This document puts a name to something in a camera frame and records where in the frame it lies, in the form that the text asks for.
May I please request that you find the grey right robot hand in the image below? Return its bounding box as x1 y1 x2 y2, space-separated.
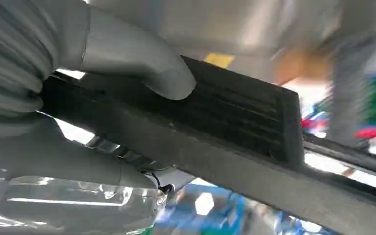
0 0 197 235

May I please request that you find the thin black cable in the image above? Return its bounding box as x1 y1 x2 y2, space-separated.
149 171 176 196

